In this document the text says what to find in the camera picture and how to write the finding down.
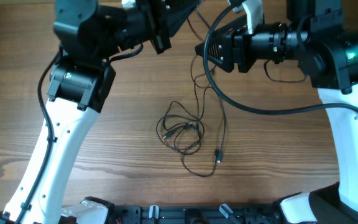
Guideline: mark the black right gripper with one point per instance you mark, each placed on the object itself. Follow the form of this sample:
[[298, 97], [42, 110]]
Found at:
[[232, 40]]

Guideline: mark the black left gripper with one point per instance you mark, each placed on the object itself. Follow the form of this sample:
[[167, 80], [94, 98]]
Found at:
[[165, 18]]

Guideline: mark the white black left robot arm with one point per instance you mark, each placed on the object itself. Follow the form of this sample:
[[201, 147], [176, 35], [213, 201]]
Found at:
[[91, 37]]

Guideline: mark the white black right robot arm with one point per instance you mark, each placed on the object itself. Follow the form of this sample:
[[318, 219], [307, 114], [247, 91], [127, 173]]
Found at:
[[327, 54]]

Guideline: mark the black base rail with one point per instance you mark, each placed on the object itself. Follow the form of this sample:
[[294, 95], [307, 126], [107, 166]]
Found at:
[[134, 214]]

